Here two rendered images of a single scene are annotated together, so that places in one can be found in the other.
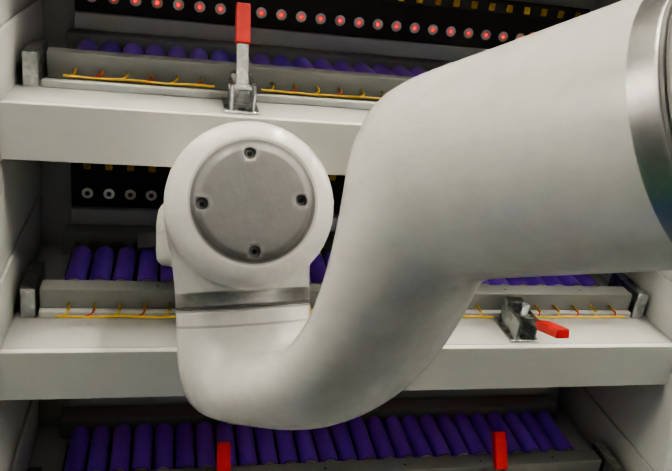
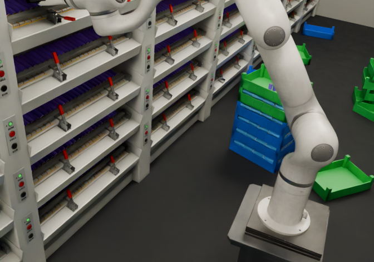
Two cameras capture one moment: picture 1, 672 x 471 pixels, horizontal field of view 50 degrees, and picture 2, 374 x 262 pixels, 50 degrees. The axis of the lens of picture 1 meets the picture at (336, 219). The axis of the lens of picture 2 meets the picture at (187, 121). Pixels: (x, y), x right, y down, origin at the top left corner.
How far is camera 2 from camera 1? 87 cm
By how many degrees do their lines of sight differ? 53
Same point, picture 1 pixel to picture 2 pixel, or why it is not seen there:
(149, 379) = (43, 39)
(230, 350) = (114, 20)
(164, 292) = (33, 13)
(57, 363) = (24, 40)
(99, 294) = (17, 18)
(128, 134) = not seen: outside the picture
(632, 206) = not seen: outside the picture
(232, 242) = not seen: outside the picture
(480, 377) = not seen: hidden behind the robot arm
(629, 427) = not seen: hidden behind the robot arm
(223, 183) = not seen: outside the picture
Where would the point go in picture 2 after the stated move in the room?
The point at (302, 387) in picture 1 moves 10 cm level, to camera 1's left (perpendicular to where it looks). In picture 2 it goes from (140, 22) to (109, 30)
